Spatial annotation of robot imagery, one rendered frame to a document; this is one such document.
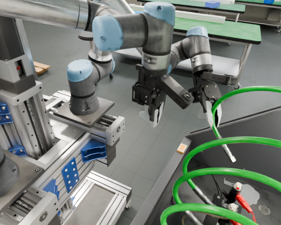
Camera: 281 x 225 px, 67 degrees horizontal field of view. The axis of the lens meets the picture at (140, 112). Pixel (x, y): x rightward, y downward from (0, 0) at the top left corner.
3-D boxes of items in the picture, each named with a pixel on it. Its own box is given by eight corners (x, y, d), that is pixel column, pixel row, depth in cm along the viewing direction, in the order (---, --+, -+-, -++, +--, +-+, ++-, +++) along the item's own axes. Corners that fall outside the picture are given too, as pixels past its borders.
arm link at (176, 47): (151, 54, 81) (176, 44, 74) (163, 46, 89) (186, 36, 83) (160, 73, 84) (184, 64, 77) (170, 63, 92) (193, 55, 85)
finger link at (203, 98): (209, 114, 73) (208, 89, 75) (213, 113, 72) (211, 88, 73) (199, 113, 71) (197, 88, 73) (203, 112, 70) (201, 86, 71)
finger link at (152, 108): (153, 114, 67) (155, 91, 62) (158, 116, 66) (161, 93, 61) (146, 122, 64) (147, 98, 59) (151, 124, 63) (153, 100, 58)
